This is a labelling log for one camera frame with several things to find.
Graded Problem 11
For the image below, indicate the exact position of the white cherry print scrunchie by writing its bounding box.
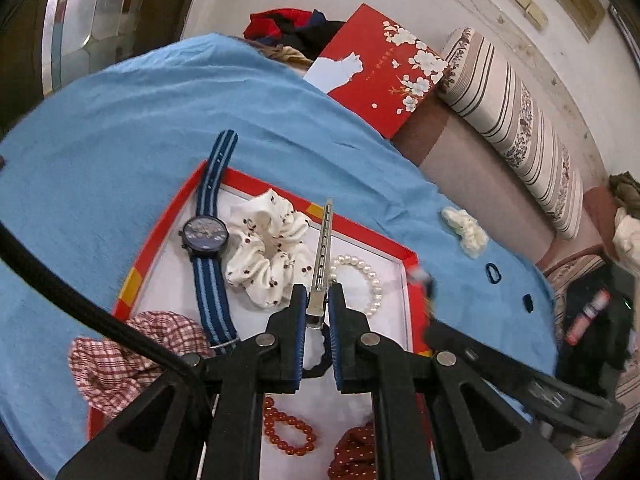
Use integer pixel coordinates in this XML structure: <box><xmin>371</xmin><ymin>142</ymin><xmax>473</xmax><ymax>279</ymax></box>
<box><xmin>222</xmin><ymin>189</ymin><xmax>315</xmax><ymax>308</ymax></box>

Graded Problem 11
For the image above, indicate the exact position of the black scalloped hair tie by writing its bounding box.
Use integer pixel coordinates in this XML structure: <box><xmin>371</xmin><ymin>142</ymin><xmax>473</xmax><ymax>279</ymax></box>
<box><xmin>299</xmin><ymin>322</ymin><xmax>335</xmax><ymax>378</ymax></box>

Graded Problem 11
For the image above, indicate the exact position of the dark cloth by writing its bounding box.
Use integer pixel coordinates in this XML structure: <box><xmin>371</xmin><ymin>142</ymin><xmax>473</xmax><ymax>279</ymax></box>
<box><xmin>555</xmin><ymin>262</ymin><xmax>633</xmax><ymax>397</ymax></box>

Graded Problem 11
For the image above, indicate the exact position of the red box tray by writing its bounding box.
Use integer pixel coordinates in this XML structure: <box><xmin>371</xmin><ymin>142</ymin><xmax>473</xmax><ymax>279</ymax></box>
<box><xmin>87</xmin><ymin>160</ymin><xmax>433</xmax><ymax>480</ymax></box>

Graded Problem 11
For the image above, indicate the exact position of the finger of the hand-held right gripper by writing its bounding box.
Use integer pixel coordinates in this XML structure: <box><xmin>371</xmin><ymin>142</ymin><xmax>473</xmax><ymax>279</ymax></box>
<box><xmin>409</xmin><ymin>265</ymin><xmax>626</xmax><ymax>440</ymax></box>

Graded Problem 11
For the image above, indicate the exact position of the pile of dark clothes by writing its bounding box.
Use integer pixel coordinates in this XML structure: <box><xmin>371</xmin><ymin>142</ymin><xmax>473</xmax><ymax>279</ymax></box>
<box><xmin>243</xmin><ymin>7</ymin><xmax>347</xmax><ymax>63</ymax></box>

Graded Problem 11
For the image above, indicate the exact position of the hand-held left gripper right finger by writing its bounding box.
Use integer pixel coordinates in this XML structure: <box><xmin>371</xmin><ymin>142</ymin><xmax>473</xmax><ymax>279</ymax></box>
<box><xmin>327</xmin><ymin>282</ymin><xmax>583</xmax><ymax>480</ymax></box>

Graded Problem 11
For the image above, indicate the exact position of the metal hair clip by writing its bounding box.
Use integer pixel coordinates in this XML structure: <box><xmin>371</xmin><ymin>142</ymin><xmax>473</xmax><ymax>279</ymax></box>
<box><xmin>306</xmin><ymin>198</ymin><xmax>335</xmax><ymax>331</ymax></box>

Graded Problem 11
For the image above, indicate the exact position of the red white bottle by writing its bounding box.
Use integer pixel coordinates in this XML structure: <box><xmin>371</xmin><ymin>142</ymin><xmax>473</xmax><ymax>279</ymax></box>
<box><xmin>564</xmin><ymin>289</ymin><xmax>612</xmax><ymax>346</ymax></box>

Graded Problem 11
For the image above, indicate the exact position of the red plaid scrunchie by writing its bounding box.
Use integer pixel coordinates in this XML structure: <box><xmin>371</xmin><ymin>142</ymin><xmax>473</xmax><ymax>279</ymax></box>
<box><xmin>68</xmin><ymin>311</ymin><xmax>213</xmax><ymax>418</ymax></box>

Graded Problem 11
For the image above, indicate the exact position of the pearl bracelet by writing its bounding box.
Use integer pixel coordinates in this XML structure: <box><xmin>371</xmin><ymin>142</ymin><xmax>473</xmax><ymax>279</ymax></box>
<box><xmin>328</xmin><ymin>255</ymin><xmax>383</xmax><ymax>317</ymax></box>

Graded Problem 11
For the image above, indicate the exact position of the red floral gift box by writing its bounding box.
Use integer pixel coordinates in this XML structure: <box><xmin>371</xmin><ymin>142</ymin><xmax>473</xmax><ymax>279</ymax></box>
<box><xmin>304</xmin><ymin>2</ymin><xmax>448</xmax><ymax>141</ymax></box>

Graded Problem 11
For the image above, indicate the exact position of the red polka dot scrunchie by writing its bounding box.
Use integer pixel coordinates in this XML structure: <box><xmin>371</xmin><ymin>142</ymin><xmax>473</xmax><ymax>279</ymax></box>
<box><xmin>327</xmin><ymin>422</ymin><xmax>377</xmax><ymax>480</ymax></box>

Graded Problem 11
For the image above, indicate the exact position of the cream scrunchie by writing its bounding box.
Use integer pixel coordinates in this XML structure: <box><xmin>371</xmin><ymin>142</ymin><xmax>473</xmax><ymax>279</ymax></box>
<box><xmin>441</xmin><ymin>207</ymin><xmax>489</xmax><ymax>260</ymax></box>

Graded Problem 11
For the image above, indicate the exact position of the pink quilted sofa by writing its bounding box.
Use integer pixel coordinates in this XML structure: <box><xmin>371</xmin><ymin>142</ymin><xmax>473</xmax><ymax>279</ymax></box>
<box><xmin>395</xmin><ymin>95</ymin><xmax>606</xmax><ymax>266</ymax></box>

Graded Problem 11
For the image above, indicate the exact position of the metal door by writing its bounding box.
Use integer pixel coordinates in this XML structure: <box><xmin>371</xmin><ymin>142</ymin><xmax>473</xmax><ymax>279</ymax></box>
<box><xmin>42</xmin><ymin>0</ymin><xmax>151</xmax><ymax>96</ymax></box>

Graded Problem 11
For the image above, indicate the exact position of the olive cloth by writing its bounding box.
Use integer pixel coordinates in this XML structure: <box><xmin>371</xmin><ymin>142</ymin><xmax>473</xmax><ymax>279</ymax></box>
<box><xmin>609</xmin><ymin>172</ymin><xmax>640</xmax><ymax>211</ymax></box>

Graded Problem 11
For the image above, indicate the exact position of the blue blanket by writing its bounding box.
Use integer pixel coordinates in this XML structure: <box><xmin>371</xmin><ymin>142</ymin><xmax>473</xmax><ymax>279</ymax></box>
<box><xmin>0</xmin><ymin>32</ymin><xmax>560</xmax><ymax>480</ymax></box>

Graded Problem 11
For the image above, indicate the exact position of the white cloth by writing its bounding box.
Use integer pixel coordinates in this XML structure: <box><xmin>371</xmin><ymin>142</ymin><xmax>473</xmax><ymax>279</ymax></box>
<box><xmin>612</xmin><ymin>207</ymin><xmax>640</xmax><ymax>276</ymax></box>

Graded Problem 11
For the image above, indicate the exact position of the black braided cable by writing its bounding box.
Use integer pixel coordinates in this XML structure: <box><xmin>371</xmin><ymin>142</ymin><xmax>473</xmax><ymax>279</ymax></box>
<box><xmin>0</xmin><ymin>220</ymin><xmax>207</xmax><ymax>383</ymax></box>

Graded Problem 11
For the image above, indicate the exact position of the red bead bracelet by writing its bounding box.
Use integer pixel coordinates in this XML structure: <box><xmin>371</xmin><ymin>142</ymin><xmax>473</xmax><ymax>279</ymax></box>
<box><xmin>262</xmin><ymin>396</ymin><xmax>317</xmax><ymax>457</ymax></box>

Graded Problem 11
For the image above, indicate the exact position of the blue striped strap watch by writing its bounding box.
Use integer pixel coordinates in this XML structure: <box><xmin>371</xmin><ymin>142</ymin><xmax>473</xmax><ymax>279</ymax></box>
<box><xmin>179</xmin><ymin>129</ymin><xmax>241</xmax><ymax>350</ymax></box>

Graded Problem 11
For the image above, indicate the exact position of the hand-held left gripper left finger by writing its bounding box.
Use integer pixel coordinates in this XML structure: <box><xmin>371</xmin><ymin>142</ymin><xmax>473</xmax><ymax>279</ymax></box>
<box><xmin>55</xmin><ymin>284</ymin><xmax>308</xmax><ymax>480</ymax></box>

